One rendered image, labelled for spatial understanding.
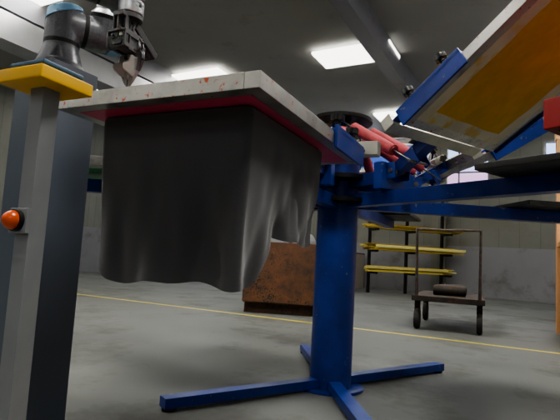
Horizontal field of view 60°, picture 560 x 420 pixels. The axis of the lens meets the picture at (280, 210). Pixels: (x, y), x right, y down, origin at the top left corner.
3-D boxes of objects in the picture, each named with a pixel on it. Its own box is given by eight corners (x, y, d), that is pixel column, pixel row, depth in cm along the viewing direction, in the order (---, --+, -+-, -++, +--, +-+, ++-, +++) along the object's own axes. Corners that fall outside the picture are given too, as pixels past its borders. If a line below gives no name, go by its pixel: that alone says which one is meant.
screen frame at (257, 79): (259, 87, 99) (260, 69, 100) (57, 109, 124) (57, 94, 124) (360, 163, 170) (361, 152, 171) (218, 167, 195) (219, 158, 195)
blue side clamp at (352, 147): (337, 147, 142) (337, 123, 143) (321, 147, 145) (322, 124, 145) (363, 167, 170) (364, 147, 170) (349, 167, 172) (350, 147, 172)
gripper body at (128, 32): (104, 50, 141) (108, 11, 142) (125, 62, 149) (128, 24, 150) (125, 46, 138) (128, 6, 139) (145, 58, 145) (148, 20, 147)
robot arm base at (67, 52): (24, 65, 163) (27, 37, 164) (62, 81, 176) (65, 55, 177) (54, 59, 156) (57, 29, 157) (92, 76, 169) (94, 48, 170)
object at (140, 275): (237, 295, 106) (250, 103, 110) (86, 280, 125) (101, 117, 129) (245, 294, 109) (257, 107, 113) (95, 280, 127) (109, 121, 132)
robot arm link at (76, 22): (40, 44, 169) (44, 7, 170) (81, 54, 176) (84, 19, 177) (45, 32, 159) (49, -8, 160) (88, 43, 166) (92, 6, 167)
